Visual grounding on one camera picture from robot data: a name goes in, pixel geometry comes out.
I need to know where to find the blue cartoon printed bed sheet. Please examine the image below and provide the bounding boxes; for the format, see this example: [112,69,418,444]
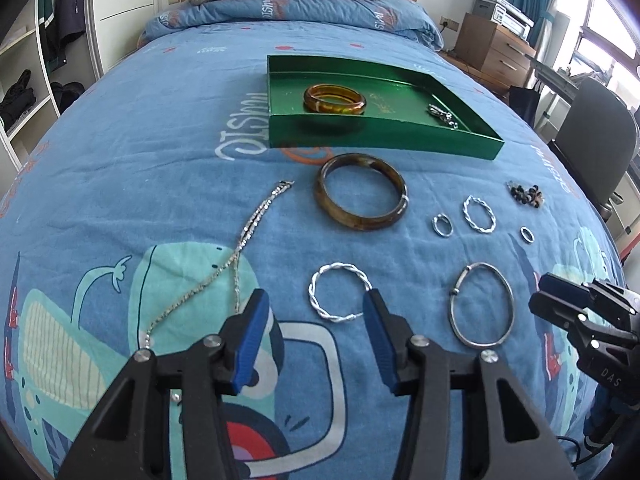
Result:
[0,30,628,480]

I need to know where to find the silver chain necklace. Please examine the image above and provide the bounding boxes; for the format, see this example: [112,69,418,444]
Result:
[141,180,296,353]

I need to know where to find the brown bead bracelet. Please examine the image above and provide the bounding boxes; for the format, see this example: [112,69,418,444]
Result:
[506,180,544,207]

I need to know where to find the white wardrobe with shelves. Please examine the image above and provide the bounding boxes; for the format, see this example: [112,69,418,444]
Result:
[0,0,186,171]

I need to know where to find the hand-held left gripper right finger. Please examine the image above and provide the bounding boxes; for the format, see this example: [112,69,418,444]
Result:
[362,289,576,480]

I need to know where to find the black tote bag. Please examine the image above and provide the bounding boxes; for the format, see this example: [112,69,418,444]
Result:
[509,86,541,128]

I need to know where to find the grey chair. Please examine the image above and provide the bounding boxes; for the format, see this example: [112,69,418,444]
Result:
[547,76,640,221]

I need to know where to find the plain silver bangle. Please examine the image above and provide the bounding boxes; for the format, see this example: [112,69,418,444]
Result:
[448,262,515,350]

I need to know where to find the window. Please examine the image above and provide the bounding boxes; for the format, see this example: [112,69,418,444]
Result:
[555,0,640,91]

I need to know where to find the folded blue quilt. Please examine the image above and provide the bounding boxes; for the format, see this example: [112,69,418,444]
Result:
[137,0,445,52]

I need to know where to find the glass desk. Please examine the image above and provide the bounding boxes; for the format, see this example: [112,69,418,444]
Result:
[534,57,601,111]

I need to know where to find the dark hanging jacket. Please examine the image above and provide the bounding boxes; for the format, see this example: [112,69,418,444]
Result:
[52,0,88,73]

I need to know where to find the orange amber bangle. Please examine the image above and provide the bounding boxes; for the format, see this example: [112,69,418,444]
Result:
[303,84,367,117]

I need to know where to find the dark brown bangle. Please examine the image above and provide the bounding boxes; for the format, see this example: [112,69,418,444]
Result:
[314,153,409,232]

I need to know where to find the small twisted silver hoop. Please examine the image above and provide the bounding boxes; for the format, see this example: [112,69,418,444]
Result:
[461,195,497,235]

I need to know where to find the large twisted silver bangle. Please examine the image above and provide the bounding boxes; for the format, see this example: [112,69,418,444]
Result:
[308,262,373,324]

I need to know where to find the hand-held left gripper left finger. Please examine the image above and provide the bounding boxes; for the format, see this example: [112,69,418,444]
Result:
[57,289,286,480]

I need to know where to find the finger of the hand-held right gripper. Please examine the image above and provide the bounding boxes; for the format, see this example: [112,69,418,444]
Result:
[530,292,610,357]
[537,272,640,315]

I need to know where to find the silver pendant charm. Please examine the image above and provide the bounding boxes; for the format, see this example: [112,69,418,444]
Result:
[426,104,460,130]

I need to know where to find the green hanging garment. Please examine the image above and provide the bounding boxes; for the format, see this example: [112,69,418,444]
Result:
[37,0,56,61]

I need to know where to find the wooden drawer cabinet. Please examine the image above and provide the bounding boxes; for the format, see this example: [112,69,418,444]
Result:
[457,12,538,88]

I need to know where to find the white printer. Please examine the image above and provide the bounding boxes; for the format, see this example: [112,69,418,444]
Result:
[472,0,535,38]

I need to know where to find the black cable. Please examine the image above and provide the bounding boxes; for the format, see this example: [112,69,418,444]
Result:
[555,434,603,467]

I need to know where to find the black bag on wardrobe floor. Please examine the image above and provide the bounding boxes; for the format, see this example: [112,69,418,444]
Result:
[50,81,86,116]

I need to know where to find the green metal tray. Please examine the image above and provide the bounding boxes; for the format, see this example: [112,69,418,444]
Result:
[266,54,505,162]

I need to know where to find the black folded clothes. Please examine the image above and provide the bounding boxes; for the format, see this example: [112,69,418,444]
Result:
[0,69,36,131]

